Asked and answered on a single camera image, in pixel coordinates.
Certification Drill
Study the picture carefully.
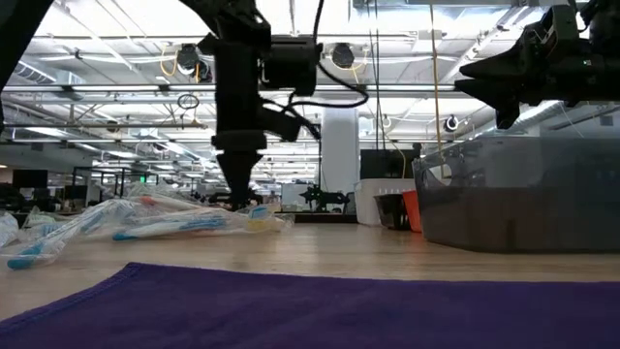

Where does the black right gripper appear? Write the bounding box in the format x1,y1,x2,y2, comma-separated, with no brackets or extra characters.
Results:
454,4,620,130

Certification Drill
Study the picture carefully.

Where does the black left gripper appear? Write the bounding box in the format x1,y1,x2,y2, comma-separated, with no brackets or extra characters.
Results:
211,94,268,210

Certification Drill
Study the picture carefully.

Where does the red toothbrush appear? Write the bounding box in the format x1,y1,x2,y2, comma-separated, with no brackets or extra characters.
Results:
126,192,204,214

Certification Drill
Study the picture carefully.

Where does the white pillar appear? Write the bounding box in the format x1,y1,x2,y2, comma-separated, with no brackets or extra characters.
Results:
321,107,360,195

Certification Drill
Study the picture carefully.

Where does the grey translucent plastic bin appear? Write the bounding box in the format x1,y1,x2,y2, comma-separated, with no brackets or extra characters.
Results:
412,135,620,254

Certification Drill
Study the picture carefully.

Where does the black monitor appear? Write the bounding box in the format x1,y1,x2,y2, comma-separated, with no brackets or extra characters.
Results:
358,147,421,180

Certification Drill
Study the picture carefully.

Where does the small black plastic bin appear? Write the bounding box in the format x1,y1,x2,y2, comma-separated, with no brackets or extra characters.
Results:
373,193,412,232

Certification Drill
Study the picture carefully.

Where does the purple cloth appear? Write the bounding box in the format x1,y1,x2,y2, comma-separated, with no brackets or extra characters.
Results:
0,262,620,349

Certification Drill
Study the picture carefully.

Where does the small orange plastic bin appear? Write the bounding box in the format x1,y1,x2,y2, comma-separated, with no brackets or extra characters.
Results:
401,189,424,234

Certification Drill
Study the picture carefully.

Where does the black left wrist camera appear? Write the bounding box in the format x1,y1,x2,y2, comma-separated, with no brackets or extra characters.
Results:
261,104,322,143

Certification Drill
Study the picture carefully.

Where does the yellow hanging cable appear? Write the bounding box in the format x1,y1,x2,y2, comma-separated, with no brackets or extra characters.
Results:
428,0,446,179

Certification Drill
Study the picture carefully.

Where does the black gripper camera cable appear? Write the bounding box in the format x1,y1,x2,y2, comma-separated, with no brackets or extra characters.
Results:
288,0,370,111

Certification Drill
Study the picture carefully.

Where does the black background desk frame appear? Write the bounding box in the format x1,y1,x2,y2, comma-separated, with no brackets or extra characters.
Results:
72,167,161,200

